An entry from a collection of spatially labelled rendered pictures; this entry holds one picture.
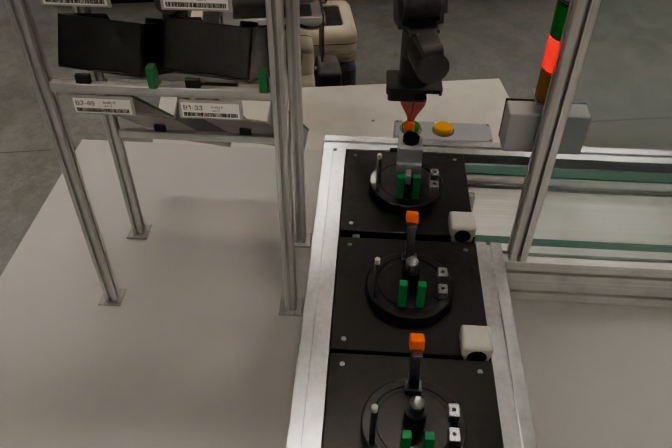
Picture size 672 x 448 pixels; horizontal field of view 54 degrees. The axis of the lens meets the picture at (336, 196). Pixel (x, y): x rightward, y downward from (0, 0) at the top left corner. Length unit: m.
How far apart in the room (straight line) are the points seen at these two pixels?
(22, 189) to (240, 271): 1.87
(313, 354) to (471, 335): 0.24
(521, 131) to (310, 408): 0.51
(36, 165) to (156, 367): 2.08
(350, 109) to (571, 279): 0.73
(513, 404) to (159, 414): 0.53
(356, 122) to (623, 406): 0.87
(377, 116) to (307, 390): 0.86
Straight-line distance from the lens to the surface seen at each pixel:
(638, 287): 1.28
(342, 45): 2.17
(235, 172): 1.49
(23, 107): 3.56
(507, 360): 1.05
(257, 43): 0.95
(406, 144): 1.19
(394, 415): 0.93
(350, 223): 1.19
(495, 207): 1.34
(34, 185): 3.03
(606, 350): 1.24
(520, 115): 1.02
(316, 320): 1.06
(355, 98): 1.72
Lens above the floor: 1.79
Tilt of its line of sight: 41 degrees down
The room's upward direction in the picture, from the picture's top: 1 degrees clockwise
